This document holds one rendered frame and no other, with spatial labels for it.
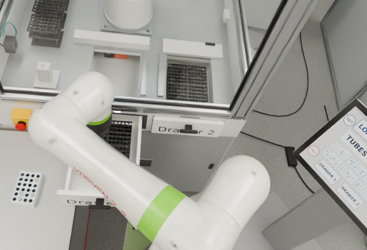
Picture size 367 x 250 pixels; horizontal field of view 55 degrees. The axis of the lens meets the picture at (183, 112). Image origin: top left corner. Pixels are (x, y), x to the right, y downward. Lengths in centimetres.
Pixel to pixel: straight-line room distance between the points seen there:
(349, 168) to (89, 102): 95
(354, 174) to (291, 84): 167
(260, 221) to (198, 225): 161
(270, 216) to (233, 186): 160
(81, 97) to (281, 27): 59
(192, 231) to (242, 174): 16
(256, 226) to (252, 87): 121
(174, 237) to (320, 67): 269
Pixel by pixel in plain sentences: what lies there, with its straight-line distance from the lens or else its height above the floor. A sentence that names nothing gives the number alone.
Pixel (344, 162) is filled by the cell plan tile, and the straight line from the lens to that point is 141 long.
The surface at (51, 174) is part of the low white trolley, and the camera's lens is 149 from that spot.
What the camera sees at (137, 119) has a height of 87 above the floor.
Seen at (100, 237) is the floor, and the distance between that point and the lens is 217.
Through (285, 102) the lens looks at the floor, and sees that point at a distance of 285.
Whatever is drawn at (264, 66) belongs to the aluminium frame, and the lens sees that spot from 118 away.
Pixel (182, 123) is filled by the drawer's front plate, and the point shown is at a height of 92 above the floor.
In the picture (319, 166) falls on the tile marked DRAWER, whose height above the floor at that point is 100.
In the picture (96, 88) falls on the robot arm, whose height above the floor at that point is 141.
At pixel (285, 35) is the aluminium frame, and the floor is 143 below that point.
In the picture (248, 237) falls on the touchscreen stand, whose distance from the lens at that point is 226.
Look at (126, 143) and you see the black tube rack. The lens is 137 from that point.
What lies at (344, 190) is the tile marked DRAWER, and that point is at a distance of 142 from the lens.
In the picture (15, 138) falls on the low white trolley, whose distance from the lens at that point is 159.
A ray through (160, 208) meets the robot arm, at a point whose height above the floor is 144.
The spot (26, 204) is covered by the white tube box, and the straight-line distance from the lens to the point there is 143.
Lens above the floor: 212
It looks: 57 degrees down
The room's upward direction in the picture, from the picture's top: 17 degrees clockwise
